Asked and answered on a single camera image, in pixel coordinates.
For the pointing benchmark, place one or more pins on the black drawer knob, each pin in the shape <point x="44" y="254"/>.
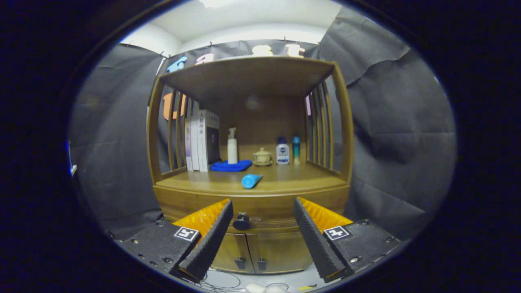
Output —
<point x="241" y="223"/>

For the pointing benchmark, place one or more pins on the pale purple book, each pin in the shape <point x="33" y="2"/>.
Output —
<point x="188" y="150"/>

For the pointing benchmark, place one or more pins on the white pump bottle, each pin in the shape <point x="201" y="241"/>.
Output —
<point x="232" y="152"/>

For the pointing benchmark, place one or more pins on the wooden cabinet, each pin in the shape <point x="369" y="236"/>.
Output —
<point x="264" y="118"/>

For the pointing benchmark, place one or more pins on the white book with portrait cover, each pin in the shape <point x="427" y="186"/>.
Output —
<point x="203" y="142"/>

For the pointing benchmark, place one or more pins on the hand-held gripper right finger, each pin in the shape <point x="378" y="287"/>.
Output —
<point x="315" y="244"/>

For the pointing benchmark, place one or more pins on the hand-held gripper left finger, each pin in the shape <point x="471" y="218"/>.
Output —
<point x="211" y="244"/>

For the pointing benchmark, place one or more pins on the wooden cabinet door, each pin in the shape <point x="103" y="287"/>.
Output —
<point x="281" y="248"/>
<point x="232" y="250"/>

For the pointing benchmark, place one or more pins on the plain white book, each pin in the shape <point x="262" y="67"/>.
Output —
<point x="195" y="146"/>

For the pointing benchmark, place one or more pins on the teal bottle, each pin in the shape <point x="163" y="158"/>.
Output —
<point x="296" y="149"/>

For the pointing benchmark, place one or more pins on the wooden countertop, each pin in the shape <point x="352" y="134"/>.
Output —
<point x="293" y="177"/>

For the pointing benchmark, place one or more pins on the yellow floor tape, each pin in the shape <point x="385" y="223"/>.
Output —
<point x="306" y="287"/>

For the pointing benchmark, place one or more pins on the white lotion bottle blue cap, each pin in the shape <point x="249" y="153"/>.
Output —
<point x="282" y="154"/>

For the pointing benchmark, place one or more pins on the beige lidded tea cup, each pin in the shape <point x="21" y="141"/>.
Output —
<point x="262" y="158"/>

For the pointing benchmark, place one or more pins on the blue cloth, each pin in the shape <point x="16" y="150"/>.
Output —
<point x="230" y="166"/>

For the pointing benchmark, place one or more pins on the blue cosmetic tube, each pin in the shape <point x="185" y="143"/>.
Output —
<point x="250" y="181"/>

